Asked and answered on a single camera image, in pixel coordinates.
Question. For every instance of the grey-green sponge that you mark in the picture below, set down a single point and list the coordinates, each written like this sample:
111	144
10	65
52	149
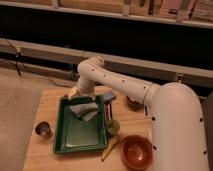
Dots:
85	111

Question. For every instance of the red pen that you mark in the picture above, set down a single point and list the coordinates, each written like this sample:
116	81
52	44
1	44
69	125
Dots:
108	109

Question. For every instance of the small dark bowl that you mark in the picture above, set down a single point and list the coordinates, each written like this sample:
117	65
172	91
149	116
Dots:
133	104

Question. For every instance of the yellow wooden stick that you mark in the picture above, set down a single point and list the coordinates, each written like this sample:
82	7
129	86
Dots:
112	143

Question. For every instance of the green plastic tray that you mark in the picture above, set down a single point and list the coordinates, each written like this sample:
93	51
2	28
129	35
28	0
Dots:
76	135

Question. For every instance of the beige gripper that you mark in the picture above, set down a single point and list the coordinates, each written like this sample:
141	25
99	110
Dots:
73	93

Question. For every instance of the small metal cup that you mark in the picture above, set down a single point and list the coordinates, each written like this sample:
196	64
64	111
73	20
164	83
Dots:
43	129

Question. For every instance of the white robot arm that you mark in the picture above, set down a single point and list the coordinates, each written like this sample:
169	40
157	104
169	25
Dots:
178	129

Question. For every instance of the small green cup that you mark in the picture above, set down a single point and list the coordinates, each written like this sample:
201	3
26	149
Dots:
112	127

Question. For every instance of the large red-brown bowl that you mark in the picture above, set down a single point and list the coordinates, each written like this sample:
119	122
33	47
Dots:
136	152

